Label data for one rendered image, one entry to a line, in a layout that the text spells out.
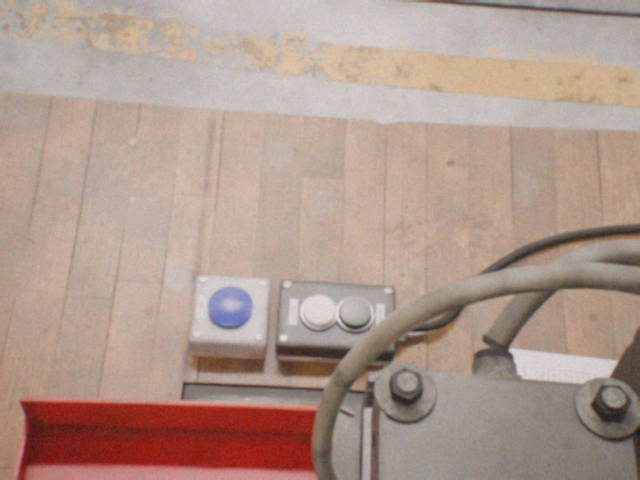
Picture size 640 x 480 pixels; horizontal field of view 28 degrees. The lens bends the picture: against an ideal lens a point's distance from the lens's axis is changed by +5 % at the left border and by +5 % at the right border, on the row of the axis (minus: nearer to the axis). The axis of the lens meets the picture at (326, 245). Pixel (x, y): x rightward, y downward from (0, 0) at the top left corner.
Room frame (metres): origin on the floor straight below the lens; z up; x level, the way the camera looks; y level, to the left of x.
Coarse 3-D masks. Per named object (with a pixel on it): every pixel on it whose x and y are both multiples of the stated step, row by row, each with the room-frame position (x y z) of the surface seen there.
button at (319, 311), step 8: (320, 296) 0.52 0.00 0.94; (304, 304) 0.51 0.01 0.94; (312, 304) 0.51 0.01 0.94; (320, 304) 0.51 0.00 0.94; (328, 304) 0.51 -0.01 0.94; (304, 312) 0.50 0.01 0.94; (312, 312) 0.50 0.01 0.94; (320, 312) 0.51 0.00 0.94; (328, 312) 0.51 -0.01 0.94; (312, 320) 0.50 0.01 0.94; (320, 320) 0.50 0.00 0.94; (328, 320) 0.50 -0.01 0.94
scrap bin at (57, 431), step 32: (32, 416) 0.39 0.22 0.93; (64, 416) 0.40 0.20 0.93; (96, 416) 0.40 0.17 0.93; (128, 416) 0.40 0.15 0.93; (160, 416) 0.40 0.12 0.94; (192, 416) 0.40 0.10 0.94; (224, 416) 0.40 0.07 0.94; (256, 416) 0.40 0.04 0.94; (288, 416) 0.40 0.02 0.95; (32, 448) 0.38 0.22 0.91; (64, 448) 0.38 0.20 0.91; (96, 448) 0.38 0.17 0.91; (128, 448) 0.38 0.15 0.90; (160, 448) 0.38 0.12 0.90; (192, 448) 0.38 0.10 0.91; (224, 448) 0.39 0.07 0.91; (256, 448) 0.39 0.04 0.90; (288, 448) 0.39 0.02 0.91
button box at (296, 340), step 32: (512, 256) 0.60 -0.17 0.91; (288, 288) 0.53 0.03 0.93; (320, 288) 0.53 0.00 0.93; (352, 288) 0.54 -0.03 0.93; (384, 288) 0.54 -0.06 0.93; (288, 320) 0.50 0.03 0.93; (448, 320) 0.52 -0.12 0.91; (288, 352) 0.47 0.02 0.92; (320, 352) 0.47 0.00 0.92; (384, 352) 0.48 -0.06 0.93
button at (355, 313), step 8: (344, 304) 0.52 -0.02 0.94; (352, 304) 0.52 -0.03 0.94; (360, 304) 0.52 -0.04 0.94; (368, 304) 0.52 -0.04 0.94; (344, 312) 0.51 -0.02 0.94; (352, 312) 0.51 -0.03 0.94; (360, 312) 0.51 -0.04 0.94; (368, 312) 0.51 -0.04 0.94; (344, 320) 0.50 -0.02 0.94; (352, 320) 0.50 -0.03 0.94; (360, 320) 0.50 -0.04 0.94; (368, 320) 0.50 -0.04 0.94; (352, 328) 0.50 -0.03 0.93; (360, 328) 0.50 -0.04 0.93
